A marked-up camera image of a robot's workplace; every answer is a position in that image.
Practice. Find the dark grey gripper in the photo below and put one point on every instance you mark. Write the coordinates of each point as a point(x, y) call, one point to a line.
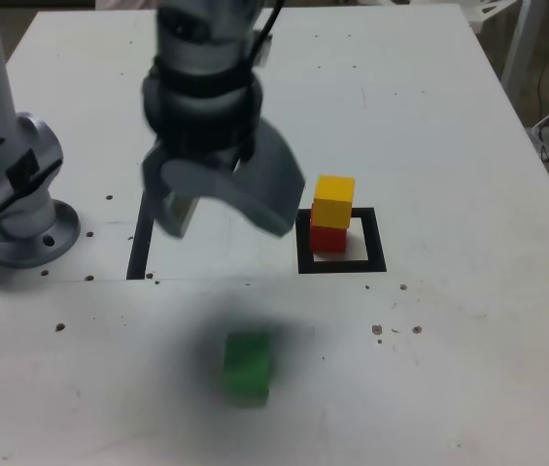
point(206, 154)

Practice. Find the yellow cube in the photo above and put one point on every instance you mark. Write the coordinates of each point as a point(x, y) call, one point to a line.
point(332, 199)

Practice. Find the red cube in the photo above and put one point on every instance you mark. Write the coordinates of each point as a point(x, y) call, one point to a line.
point(327, 240)

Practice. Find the green cube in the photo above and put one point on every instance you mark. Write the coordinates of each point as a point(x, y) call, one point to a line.
point(247, 364)

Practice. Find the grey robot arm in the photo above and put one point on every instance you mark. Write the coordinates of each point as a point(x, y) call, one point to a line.
point(36, 141)

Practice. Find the black tape square outline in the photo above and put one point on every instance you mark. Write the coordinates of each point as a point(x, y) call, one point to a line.
point(376, 242)

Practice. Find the black tape strip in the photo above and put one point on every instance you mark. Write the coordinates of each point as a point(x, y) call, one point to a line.
point(138, 257)

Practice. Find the white metal frame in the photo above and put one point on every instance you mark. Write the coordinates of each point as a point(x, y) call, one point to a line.
point(517, 39)

